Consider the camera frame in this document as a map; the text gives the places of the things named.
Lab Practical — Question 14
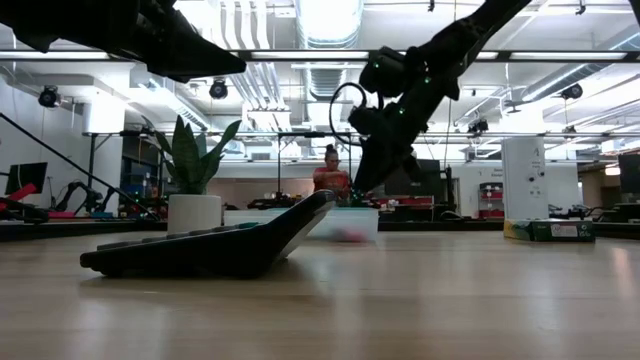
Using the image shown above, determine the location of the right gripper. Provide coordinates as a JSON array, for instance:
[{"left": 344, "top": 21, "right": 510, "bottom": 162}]
[{"left": 347, "top": 45, "right": 462, "bottom": 195}]

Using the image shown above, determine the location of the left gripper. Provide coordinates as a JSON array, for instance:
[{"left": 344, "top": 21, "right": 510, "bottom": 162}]
[{"left": 64, "top": 0, "right": 248, "bottom": 85}]

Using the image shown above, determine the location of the black ceiling spotlight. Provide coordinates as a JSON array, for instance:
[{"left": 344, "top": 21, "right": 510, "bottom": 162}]
[
  {"left": 560, "top": 82, "right": 585, "bottom": 101},
  {"left": 208, "top": 78, "right": 230, "bottom": 101},
  {"left": 37, "top": 85, "right": 61, "bottom": 110}
]

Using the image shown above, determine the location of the person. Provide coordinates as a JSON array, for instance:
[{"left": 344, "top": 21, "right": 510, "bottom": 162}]
[{"left": 312, "top": 144, "right": 352, "bottom": 199}]

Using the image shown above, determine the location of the black computer monitor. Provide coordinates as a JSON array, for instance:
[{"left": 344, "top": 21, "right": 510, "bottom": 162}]
[
  {"left": 399, "top": 158, "right": 443, "bottom": 198},
  {"left": 4, "top": 161, "right": 49, "bottom": 197}
]

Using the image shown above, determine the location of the clear plastic storage box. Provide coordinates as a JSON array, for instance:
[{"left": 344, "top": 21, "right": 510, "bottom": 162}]
[{"left": 222, "top": 207, "right": 380, "bottom": 244}]

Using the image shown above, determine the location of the green snake plant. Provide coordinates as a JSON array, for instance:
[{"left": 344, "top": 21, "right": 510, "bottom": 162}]
[{"left": 153, "top": 115, "right": 243, "bottom": 196}]

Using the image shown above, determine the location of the red drawer rack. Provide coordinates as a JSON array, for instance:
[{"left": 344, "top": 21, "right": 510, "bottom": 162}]
[{"left": 478, "top": 181, "right": 505, "bottom": 220}]

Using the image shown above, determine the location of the white pillar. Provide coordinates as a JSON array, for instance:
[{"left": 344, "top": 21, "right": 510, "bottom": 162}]
[{"left": 501, "top": 136, "right": 551, "bottom": 222}]

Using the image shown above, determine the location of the white plant pot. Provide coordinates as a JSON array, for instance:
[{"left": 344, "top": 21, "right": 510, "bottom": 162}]
[{"left": 167, "top": 193, "right": 223, "bottom": 234}]

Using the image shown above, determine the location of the green yellow crayon box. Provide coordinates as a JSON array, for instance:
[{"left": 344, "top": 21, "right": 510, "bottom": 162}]
[{"left": 503, "top": 218, "right": 596, "bottom": 244}]

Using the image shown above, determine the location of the black desk calculator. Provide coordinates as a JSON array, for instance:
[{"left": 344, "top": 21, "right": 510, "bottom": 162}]
[{"left": 79, "top": 189, "right": 338, "bottom": 279}]

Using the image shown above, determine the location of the black aluminium table frame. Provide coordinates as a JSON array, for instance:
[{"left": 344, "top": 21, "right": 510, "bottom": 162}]
[{"left": 0, "top": 218, "right": 640, "bottom": 241}]

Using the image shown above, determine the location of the black overhead frame bar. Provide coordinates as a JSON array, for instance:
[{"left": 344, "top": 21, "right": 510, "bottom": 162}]
[{"left": 0, "top": 48, "right": 640, "bottom": 63}]

